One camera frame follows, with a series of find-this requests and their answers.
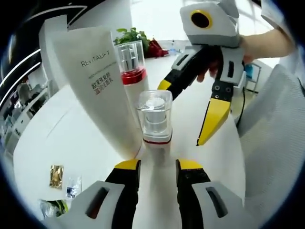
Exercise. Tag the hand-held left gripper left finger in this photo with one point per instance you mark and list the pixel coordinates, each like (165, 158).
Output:
(119, 195)

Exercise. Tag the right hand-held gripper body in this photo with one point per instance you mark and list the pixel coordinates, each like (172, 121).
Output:
(214, 26)

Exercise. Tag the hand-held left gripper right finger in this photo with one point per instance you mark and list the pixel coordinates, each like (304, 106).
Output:
(190, 195)

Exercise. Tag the clear sachet blue square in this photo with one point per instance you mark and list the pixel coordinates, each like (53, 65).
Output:
(73, 188)

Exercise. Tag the white skincare bottle red collar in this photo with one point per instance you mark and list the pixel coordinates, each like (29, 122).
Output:
(133, 76)

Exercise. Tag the small white skincare bottle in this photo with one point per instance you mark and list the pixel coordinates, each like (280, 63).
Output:
(156, 119)

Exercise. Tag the large white skincare tube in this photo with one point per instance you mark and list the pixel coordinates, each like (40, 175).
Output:
(100, 95)

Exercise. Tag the person's right hand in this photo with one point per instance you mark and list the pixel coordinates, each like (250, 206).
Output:
(247, 50)

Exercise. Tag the red bouquet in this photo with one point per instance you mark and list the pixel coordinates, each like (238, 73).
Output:
(156, 50)

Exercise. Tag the gold foil sachet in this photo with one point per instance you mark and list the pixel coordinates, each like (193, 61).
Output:
(56, 176)

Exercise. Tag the green potted plant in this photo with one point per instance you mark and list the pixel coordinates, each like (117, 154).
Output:
(131, 35)

